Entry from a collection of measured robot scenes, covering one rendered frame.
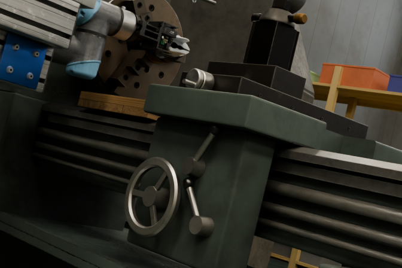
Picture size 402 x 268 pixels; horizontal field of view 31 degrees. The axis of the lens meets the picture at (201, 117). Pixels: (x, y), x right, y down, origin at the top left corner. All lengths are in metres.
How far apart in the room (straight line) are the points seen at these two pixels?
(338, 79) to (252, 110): 5.35
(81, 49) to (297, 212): 0.69
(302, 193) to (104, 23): 0.69
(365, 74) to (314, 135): 5.15
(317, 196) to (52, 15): 0.58
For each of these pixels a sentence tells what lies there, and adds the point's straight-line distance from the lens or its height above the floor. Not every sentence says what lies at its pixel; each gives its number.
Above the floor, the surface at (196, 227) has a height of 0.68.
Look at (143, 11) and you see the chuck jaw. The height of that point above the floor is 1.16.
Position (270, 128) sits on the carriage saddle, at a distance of 1.31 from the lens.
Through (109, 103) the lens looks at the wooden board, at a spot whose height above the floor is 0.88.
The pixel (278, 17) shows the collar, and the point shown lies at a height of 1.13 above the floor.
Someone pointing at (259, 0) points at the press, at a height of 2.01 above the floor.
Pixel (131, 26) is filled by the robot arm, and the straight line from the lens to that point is 1.81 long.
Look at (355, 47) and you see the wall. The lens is 9.40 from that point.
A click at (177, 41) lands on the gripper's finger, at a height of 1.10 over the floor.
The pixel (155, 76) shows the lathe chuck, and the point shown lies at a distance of 2.11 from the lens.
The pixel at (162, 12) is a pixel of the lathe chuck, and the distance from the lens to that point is 2.12.
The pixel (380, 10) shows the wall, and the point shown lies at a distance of 9.86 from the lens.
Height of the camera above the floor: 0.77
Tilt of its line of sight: 4 degrees up
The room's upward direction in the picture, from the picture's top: 14 degrees clockwise
